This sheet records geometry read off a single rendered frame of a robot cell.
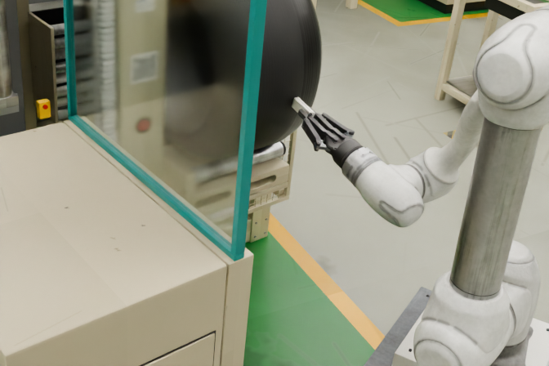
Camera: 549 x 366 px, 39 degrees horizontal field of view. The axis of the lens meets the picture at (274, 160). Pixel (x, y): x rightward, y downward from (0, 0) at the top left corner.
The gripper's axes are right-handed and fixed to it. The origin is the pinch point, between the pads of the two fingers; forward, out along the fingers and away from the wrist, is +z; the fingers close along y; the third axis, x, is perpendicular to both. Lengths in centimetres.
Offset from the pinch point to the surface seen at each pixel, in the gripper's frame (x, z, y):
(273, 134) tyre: 11.3, 4.7, 2.8
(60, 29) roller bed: 11, 65, 34
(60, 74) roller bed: 25, 62, 35
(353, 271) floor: 120, 13, -81
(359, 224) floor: 126, 36, -109
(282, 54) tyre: -13.0, 7.8, 5.0
